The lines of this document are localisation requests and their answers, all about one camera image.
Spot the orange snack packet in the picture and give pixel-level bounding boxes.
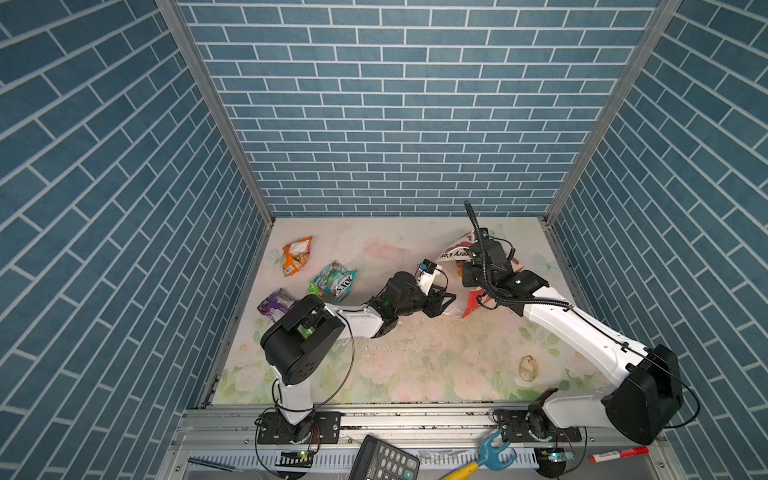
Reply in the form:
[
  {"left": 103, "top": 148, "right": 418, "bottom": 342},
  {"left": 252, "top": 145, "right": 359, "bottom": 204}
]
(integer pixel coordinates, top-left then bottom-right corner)
[{"left": 282, "top": 236, "right": 313, "bottom": 276}]

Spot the aluminium front rail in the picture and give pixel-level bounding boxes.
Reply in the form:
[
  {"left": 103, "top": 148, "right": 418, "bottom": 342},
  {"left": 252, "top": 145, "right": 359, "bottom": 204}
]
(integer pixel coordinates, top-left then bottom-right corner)
[{"left": 158, "top": 403, "right": 684, "bottom": 479}]

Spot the red marker pen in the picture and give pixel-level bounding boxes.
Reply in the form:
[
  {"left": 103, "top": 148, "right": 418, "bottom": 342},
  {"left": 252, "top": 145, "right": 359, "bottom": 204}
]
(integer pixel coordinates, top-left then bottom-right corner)
[{"left": 589, "top": 446, "right": 649, "bottom": 463}]

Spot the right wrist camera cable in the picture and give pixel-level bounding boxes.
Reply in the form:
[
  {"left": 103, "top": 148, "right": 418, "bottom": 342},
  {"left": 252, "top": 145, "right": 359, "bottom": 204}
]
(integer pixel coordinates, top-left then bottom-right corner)
[{"left": 463, "top": 199, "right": 490, "bottom": 253}]

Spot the black calculator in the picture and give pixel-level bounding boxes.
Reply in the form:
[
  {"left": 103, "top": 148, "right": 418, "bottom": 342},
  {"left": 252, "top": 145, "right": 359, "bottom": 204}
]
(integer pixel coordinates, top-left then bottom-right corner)
[{"left": 348, "top": 435, "right": 420, "bottom": 480}]

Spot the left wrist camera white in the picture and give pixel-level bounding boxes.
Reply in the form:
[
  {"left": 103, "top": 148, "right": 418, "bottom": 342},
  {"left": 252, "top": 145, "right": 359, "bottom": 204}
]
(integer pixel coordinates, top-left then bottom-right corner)
[{"left": 415, "top": 259, "right": 437, "bottom": 295}]

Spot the green chips bag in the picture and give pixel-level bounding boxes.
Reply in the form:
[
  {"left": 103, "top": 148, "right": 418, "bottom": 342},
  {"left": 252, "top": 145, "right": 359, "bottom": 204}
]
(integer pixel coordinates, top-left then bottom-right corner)
[{"left": 297, "top": 324, "right": 315, "bottom": 339}]

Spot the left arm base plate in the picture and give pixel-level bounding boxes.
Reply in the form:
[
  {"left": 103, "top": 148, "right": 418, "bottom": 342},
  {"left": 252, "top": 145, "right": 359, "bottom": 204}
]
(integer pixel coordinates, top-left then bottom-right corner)
[{"left": 254, "top": 410, "right": 342, "bottom": 446}]

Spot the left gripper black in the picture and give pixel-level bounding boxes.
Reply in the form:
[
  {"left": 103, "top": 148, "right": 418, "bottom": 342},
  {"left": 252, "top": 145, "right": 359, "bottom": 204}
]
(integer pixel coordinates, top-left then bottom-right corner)
[{"left": 392, "top": 284, "right": 456, "bottom": 319}]

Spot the purple snack packet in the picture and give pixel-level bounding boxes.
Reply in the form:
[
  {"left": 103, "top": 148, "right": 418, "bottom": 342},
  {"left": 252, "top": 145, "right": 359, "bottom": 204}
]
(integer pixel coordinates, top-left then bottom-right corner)
[{"left": 257, "top": 288, "right": 296, "bottom": 323}]

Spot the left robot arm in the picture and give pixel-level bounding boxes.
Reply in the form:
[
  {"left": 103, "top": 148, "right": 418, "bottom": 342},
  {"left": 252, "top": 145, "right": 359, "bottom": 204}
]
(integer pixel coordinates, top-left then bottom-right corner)
[{"left": 260, "top": 271, "right": 456, "bottom": 443}]

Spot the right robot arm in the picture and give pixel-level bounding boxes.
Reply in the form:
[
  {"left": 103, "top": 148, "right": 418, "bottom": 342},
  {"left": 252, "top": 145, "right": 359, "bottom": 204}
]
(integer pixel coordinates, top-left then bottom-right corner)
[{"left": 462, "top": 235, "right": 684, "bottom": 445}]

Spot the blue yellow clamp tool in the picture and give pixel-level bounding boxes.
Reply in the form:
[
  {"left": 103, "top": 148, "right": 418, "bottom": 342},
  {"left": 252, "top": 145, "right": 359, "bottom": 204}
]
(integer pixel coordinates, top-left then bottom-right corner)
[{"left": 444, "top": 429, "right": 518, "bottom": 480}]

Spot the green snack packet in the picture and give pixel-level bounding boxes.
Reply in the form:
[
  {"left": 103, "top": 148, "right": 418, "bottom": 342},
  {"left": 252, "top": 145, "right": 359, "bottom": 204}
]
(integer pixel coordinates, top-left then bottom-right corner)
[{"left": 307, "top": 261, "right": 357, "bottom": 303}]

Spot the beige shell sticker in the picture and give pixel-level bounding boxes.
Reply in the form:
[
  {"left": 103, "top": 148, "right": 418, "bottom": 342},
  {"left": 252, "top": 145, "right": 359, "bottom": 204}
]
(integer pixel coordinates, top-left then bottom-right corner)
[{"left": 518, "top": 355, "right": 539, "bottom": 382}]

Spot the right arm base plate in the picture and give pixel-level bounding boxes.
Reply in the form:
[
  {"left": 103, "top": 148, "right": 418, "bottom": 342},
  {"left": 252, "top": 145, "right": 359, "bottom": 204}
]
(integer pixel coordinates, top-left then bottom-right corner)
[{"left": 491, "top": 409, "right": 582, "bottom": 444}]

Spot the red white paper bag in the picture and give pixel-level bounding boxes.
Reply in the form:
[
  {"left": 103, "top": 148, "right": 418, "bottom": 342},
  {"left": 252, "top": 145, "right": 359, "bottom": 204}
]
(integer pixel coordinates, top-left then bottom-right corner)
[{"left": 434, "top": 230, "right": 520, "bottom": 320}]

